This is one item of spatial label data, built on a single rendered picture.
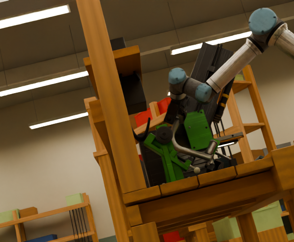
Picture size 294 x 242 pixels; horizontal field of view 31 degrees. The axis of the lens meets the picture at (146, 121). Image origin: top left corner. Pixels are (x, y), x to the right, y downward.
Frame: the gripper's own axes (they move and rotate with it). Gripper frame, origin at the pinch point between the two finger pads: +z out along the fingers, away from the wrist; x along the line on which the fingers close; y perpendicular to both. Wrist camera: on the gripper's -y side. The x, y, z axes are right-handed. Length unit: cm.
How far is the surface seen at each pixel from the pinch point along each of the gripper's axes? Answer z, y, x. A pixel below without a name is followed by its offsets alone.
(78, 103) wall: 743, 382, 459
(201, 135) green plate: 4.7, 0.7, -12.6
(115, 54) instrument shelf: -38.5, -1.6, 27.8
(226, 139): 16.8, 10.3, -22.2
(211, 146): 1.8, -4.6, -20.2
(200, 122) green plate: 4.1, 6.7, -9.4
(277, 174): -43, -30, -56
